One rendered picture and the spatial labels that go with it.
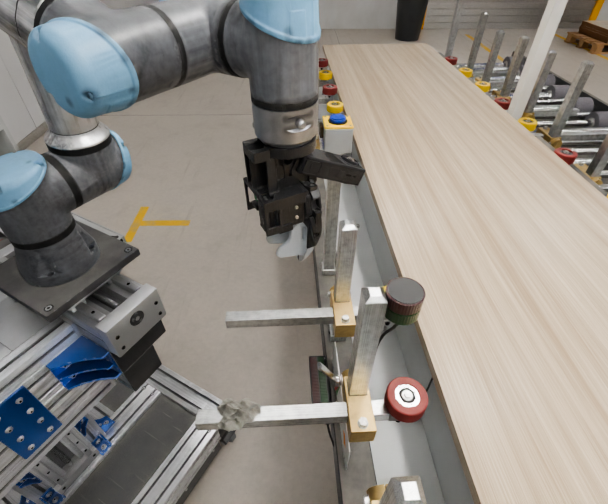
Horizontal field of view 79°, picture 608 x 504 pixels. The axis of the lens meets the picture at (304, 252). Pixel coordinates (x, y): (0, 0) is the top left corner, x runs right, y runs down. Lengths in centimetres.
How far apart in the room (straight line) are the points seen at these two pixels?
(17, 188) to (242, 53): 51
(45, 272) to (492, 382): 92
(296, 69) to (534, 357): 77
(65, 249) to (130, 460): 91
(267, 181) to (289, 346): 151
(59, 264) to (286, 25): 66
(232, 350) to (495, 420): 136
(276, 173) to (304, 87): 11
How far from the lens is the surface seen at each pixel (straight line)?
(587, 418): 92
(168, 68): 41
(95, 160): 85
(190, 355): 196
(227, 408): 81
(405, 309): 58
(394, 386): 80
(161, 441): 156
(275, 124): 42
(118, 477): 157
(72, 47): 37
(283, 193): 47
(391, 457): 105
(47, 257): 88
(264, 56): 40
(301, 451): 169
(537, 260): 119
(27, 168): 82
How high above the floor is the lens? 159
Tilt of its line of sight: 42 degrees down
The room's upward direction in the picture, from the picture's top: straight up
